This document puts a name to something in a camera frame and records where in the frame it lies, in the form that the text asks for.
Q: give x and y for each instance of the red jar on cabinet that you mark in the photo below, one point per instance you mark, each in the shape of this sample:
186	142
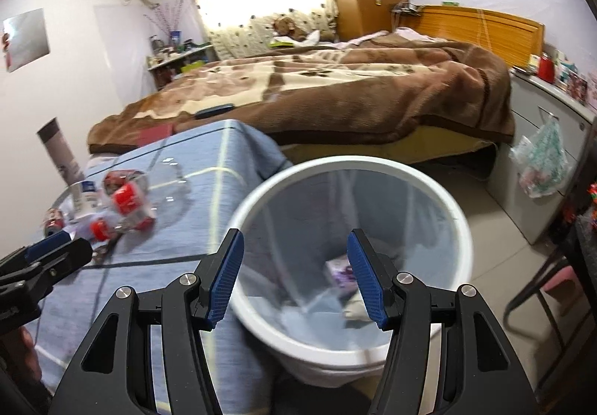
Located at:
546	69

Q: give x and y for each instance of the white round trash bin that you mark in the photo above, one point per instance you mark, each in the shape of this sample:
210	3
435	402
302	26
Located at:
304	288

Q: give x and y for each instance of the cluttered white shelf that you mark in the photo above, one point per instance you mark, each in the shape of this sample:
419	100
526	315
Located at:
169	63

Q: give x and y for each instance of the dark red box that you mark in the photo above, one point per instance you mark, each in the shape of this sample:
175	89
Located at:
154	135

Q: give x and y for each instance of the orange wooden headboard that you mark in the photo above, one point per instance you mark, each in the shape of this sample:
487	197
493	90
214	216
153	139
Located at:
514	39

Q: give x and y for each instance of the hanging plastic bag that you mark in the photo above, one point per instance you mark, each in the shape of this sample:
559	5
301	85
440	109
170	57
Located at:
540	161

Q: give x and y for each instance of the black remote control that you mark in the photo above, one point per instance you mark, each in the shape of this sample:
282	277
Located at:
213	111

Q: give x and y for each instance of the red milk can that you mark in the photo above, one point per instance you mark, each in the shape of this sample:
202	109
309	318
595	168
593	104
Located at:
54	222

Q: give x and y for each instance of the white yogurt cup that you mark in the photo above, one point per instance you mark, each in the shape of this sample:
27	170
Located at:
85	198

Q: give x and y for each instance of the blue checked tablecloth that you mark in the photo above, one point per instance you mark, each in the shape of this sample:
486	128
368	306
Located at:
221	162

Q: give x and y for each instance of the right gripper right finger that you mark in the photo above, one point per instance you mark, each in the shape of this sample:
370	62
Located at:
479	371

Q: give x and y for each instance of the wall poster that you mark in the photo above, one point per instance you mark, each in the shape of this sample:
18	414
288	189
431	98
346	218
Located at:
24	39

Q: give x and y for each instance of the brown patterned bed blanket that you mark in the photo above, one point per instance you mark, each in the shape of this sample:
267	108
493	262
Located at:
379	91

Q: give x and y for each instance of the dried branch vase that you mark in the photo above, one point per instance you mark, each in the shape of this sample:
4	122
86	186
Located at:
166	18

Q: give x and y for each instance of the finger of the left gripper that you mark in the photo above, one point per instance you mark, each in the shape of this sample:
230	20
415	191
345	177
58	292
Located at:
50	269
43	247

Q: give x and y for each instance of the clear plastic cola bottle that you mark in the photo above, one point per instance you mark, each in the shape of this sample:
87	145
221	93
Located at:
140	201

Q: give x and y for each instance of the black metal chair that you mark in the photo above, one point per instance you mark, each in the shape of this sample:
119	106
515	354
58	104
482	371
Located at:
572	264

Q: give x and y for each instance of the grey brown thermos cup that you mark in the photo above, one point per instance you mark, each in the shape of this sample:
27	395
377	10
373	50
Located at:
60	152

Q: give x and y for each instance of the brown teddy bear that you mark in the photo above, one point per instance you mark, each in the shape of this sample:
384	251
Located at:
286	27

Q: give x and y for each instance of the grey drawer cabinet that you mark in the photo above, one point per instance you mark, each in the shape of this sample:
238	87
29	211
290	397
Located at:
532	102

